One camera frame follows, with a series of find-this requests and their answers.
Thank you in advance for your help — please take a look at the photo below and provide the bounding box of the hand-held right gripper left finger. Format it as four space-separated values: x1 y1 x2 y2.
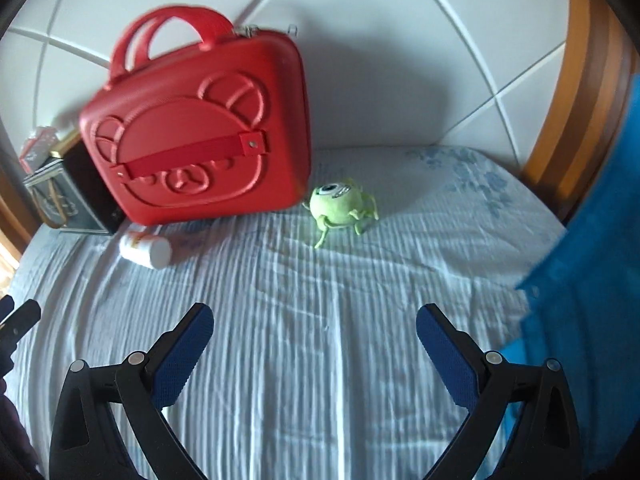
49 302 216 480

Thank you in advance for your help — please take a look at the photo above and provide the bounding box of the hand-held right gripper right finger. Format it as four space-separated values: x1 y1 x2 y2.
416 302 584 480

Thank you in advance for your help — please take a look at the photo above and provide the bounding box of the blue plastic crate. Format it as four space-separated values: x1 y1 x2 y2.
502 75 640 480

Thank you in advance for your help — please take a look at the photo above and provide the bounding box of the person's dark clothing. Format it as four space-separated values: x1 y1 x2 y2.
0 385 43 480

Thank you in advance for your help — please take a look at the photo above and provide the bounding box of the white plastic bottle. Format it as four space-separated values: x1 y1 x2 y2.
119 227 173 270

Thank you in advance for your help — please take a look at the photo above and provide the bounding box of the grey patterned box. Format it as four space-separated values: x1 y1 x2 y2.
25 157 110 236

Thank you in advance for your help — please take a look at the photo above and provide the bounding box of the white crinkled bed sheet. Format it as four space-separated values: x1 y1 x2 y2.
5 145 571 480

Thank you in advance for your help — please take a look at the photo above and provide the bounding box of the black box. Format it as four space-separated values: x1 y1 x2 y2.
65 137 124 236

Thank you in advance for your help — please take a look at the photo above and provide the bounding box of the green one-eyed plush toy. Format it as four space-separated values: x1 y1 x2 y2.
300 178 380 250

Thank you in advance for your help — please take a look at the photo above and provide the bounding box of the red hard-shell carry case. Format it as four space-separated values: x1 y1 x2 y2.
79 4 313 227

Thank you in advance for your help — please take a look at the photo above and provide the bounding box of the white padded headboard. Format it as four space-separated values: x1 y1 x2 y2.
0 0 586 166

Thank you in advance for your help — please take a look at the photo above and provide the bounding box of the wooden bed frame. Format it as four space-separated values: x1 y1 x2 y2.
520 0 637 226

